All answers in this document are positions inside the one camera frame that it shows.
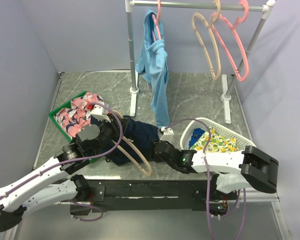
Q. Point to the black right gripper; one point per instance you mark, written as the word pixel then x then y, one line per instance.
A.
pixel 155 146

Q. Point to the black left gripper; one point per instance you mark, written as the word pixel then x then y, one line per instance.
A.
pixel 118 122

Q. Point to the navy blue shorts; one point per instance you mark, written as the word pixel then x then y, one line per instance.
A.
pixel 141 135

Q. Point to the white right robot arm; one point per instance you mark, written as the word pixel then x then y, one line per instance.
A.
pixel 248 168

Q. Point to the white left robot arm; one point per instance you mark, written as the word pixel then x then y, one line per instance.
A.
pixel 57 180

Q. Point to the light blue shorts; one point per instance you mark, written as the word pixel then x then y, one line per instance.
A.
pixel 152 63

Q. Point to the pink hanger holding shorts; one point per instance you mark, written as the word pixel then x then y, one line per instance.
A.
pixel 156 31

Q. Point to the pink patterned garment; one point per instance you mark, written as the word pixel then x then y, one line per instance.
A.
pixel 71 119

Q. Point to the white plastic laundry basket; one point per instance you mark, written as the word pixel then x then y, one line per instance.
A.
pixel 228 133

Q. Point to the lemon print garment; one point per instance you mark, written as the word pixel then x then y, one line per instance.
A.
pixel 217 144

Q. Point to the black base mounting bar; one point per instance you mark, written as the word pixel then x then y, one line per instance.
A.
pixel 135 195

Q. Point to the green plastic tray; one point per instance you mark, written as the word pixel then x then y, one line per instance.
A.
pixel 76 151

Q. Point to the metal clothes rack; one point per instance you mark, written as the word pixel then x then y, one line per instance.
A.
pixel 227 88

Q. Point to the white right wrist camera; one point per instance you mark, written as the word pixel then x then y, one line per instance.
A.
pixel 166 134

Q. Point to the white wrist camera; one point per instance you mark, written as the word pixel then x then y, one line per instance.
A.
pixel 98 112
pixel 166 134

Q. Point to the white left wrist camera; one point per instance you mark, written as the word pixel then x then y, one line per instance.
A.
pixel 98 112

